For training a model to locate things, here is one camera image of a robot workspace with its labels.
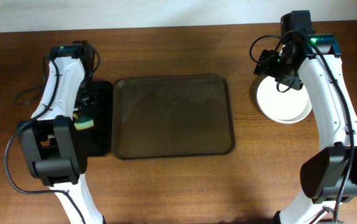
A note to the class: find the green yellow sponge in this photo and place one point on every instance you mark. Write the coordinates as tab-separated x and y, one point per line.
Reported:
82	122

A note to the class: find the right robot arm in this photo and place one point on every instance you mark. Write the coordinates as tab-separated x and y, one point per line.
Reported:
329	178

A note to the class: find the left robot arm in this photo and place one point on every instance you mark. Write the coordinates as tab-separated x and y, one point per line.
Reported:
50	142

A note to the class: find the brown plastic serving tray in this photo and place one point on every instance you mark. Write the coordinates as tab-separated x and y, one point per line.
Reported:
172	116

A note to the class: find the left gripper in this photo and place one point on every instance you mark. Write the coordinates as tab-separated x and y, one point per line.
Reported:
85	101

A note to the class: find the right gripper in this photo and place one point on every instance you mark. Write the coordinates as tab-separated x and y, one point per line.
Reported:
269	57

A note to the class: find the white plate top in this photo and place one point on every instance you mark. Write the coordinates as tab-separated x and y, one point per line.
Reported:
287	108

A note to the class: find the small black tray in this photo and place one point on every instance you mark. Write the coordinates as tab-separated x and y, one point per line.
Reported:
97	140

